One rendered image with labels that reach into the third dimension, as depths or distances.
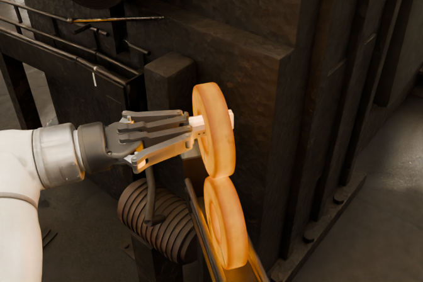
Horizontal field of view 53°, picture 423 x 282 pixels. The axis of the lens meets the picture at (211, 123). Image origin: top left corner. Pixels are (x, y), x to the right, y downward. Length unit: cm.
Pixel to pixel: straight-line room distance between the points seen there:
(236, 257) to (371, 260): 100
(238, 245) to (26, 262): 29
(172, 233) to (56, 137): 42
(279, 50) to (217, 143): 31
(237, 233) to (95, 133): 26
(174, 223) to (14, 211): 45
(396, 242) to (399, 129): 68
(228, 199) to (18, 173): 30
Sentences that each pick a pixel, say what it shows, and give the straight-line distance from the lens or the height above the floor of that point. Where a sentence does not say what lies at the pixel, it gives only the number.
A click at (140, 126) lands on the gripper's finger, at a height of 87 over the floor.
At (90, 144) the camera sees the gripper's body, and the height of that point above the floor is 88.
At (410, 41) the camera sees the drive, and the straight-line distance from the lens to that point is 172.
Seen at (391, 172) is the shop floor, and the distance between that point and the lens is 197.
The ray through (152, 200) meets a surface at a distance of 97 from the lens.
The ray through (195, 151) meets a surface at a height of 70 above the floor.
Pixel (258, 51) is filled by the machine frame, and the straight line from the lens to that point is 86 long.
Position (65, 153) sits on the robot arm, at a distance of 63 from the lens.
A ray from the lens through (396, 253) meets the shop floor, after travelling 169.
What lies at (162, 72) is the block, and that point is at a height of 80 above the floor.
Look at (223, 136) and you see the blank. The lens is 62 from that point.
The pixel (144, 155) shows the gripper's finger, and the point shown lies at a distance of 62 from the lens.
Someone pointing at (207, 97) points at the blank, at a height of 92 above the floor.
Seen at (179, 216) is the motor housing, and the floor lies 53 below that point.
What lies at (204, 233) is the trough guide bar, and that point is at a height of 69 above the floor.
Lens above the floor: 128
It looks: 38 degrees down
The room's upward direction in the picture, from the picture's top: straight up
